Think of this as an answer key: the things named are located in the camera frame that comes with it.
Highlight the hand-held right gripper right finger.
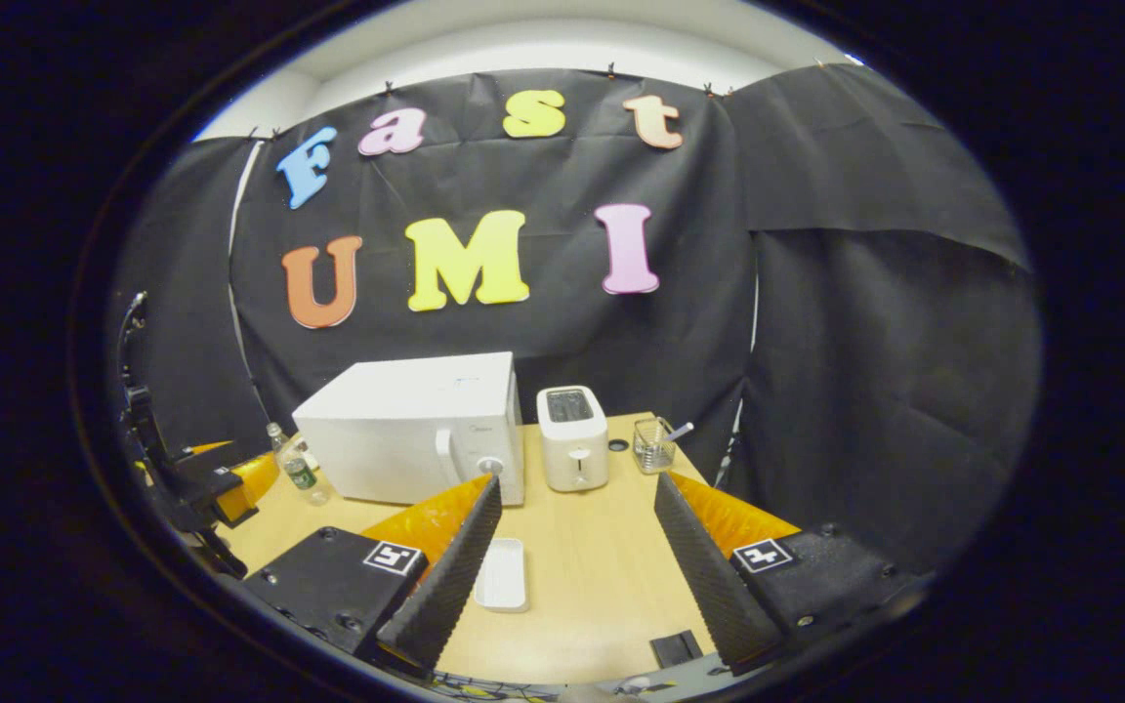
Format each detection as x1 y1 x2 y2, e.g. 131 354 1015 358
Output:
653 471 927 678

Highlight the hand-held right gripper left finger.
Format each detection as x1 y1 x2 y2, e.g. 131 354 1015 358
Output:
235 475 504 680

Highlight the white microwave oven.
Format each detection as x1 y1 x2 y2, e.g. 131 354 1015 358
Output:
291 351 526 507

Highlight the clear plastic water bottle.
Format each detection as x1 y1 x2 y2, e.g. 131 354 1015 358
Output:
267 422 332 507

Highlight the white plastic tray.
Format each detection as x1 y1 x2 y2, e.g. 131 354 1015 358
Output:
472 537 530 614

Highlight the small black block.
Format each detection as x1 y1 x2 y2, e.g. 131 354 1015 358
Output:
649 630 706 671

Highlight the white toaster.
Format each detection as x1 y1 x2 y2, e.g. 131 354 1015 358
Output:
536 385 610 493

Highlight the black backdrop cloth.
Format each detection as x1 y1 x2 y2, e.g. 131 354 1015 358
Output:
108 63 1045 577

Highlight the metal wire utensil holder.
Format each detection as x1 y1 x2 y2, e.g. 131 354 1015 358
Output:
632 416 678 476

